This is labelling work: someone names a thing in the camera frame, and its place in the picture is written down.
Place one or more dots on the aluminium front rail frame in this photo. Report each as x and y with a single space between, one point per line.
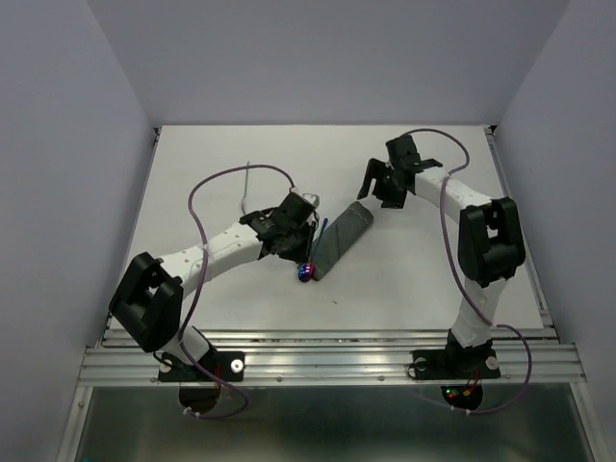
325 358

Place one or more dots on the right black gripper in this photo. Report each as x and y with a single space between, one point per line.
372 170

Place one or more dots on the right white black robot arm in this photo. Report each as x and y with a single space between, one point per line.
489 249

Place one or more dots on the dark grey cloth napkin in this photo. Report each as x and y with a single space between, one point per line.
340 236

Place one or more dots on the aluminium right side rail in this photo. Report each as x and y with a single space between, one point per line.
543 308

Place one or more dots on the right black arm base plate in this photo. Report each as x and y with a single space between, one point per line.
443 364

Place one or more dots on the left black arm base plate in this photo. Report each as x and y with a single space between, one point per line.
202 368

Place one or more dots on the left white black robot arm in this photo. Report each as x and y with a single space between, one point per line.
149 297

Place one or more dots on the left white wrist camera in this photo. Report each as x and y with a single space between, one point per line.
311 198

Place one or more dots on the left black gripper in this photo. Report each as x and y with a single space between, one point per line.
303 251

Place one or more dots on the silver metal fork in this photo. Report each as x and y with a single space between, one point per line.
245 188

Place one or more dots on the iridescent rainbow spoon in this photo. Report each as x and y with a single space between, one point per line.
306 270

